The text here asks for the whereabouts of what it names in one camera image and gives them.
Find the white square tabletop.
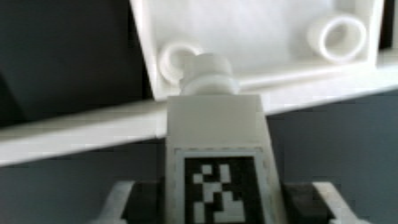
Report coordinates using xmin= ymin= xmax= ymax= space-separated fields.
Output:
xmin=129 ymin=0 xmax=385 ymax=101

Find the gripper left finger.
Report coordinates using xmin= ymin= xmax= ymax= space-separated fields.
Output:
xmin=87 ymin=181 xmax=135 ymax=224

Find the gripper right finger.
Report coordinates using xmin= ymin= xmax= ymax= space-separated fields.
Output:
xmin=312 ymin=182 xmax=367 ymax=224

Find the white U-shaped fence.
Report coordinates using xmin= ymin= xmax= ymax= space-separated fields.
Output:
xmin=0 ymin=49 xmax=398 ymax=167

